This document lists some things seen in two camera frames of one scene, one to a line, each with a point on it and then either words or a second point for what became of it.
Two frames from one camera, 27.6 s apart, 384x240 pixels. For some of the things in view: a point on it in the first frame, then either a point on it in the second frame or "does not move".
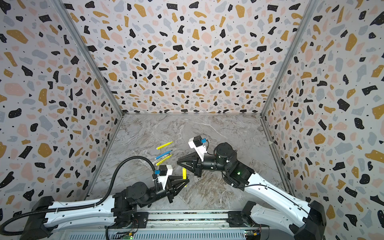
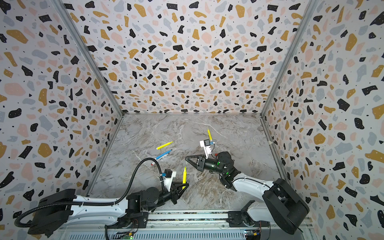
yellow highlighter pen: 184,173 → 210,136
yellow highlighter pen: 164,145 does not move
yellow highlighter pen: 163,160 → 184,177
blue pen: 162,155 does not move
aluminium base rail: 188,225 does not move
